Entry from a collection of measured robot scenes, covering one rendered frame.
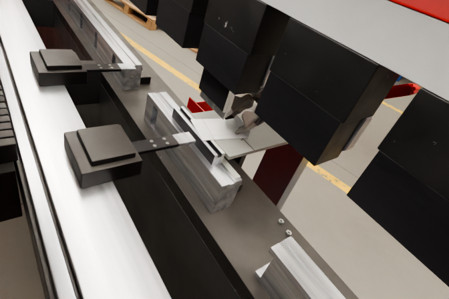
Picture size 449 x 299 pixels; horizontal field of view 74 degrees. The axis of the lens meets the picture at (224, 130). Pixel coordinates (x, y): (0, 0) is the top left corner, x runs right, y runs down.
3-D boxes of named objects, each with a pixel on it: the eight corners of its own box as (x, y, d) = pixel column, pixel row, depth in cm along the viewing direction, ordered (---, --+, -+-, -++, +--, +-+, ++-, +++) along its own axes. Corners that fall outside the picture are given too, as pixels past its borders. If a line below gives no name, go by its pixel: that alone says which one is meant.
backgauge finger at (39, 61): (141, 81, 88) (143, 66, 85) (39, 87, 72) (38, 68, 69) (125, 63, 95) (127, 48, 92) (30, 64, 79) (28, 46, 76)
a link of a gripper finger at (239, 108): (214, 101, 78) (244, 84, 76) (224, 113, 82) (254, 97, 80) (216, 110, 76) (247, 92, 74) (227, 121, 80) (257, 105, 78)
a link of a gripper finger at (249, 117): (226, 124, 72) (250, 95, 73) (237, 135, 76) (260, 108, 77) (234, 129, 70) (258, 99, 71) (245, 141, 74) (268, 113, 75)
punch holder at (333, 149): (347, 156, 48) (409, 63, 39) (316, 168, 43) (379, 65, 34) (284, 106, 57) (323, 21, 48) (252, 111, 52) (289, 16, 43)
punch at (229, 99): (226, 119, 66) (240, 81, 61) (219, 120, 65) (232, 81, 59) (203, 95, 72) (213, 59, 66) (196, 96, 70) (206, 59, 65)
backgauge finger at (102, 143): (203, 159, 68) (208, 141, 65) (81, 189, 52) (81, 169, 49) (178, 127, 75) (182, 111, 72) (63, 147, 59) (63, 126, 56)
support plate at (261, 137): (299, 140, 85) (301, 137, 84) (228, 159, 69) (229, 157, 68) (259, 106, 95) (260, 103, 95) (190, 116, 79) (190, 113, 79)
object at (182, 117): (221, 162, 71) (225, 153, 69) (211, 165, 69) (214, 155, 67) (181, 115, 82) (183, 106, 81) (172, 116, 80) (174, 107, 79)
